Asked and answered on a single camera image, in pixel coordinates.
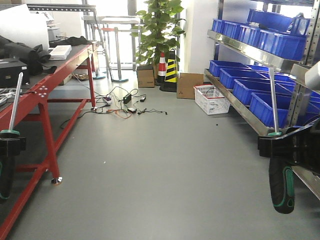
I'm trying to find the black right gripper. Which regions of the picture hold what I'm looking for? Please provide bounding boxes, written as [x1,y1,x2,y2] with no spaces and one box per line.
[257,122,320,175]

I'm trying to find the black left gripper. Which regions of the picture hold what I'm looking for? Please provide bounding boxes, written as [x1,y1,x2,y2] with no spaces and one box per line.
[0,137,26,157]

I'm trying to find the green black screwdriver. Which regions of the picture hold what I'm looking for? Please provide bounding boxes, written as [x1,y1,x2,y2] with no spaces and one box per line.
[0,72,23,203]
[268,67,295,214]

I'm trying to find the black box on table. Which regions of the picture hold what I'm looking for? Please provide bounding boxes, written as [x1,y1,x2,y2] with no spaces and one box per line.
[0,58,30,89]

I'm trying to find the dark cloth pile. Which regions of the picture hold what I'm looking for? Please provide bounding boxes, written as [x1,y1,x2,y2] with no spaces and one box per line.
[0,36,57,76]

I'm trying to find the steel shelf rack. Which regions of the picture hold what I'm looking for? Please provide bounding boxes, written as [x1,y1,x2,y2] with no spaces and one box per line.
[204,0,320,196]

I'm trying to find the white rectangular box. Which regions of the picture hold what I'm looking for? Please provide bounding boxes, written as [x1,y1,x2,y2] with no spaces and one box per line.
[49,45,72,61]

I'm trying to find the brown cardboard box on floor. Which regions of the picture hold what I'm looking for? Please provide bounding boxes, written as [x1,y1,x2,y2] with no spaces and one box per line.
[176,72,204,100]

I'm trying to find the yellow black traffic cone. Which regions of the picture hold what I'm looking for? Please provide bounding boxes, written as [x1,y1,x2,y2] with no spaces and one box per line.
[159,50,178,92]

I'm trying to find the small cardboard box by plant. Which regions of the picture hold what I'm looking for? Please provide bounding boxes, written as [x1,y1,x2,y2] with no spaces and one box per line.
[136,64,155,88]

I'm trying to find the red white traffic cone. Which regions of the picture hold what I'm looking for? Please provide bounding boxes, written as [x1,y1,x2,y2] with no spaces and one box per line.
[155,52,167,86]

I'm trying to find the green potted plant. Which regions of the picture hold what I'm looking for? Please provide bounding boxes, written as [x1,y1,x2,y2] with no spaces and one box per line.
[131,0,187,78]

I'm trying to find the red frame work table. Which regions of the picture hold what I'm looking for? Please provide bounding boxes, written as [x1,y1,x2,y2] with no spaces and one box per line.
[0,44,96,240]

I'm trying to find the white wire basket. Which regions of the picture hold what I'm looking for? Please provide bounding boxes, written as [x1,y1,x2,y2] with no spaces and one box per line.
[193,84,230,116]

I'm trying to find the cables on floor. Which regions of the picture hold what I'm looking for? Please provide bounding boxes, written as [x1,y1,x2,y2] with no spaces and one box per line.
[59,86,169,130]

